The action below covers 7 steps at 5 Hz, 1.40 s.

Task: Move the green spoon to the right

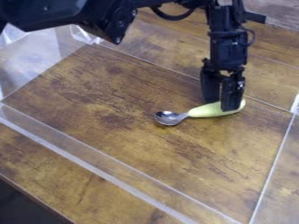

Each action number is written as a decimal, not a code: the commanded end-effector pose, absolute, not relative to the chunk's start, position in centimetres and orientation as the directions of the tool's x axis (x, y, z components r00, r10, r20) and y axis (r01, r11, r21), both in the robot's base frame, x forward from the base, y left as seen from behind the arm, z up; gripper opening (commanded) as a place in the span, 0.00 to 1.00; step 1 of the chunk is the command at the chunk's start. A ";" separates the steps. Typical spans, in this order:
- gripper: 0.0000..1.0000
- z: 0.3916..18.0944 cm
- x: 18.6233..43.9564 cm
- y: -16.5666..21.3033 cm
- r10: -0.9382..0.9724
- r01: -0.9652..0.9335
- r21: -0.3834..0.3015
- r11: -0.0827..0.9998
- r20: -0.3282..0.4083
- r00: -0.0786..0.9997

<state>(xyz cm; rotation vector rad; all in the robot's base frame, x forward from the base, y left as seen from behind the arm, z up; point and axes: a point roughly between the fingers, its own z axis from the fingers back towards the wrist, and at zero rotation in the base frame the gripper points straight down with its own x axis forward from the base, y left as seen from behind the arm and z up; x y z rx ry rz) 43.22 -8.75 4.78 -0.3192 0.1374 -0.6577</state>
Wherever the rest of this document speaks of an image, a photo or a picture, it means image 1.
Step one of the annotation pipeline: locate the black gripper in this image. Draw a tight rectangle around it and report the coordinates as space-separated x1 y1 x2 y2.
201 0 255 112

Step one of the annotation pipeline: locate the green handled metal spoon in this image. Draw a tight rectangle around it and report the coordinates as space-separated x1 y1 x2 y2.
154 100 246 126

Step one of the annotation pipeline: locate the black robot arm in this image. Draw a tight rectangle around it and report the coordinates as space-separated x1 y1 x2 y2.
0 0 254 112

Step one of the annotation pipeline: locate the black strip on table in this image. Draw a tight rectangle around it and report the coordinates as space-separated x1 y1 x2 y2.
246 11 267 24

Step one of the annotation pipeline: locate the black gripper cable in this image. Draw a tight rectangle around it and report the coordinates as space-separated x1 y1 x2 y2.
239 25 258 47

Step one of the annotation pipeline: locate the clear acrylic corner bracket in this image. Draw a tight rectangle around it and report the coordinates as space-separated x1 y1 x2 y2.
70 24 105 45

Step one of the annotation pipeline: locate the clear acrylic enclosure wall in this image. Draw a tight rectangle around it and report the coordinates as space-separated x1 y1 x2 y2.
0 0 299 224

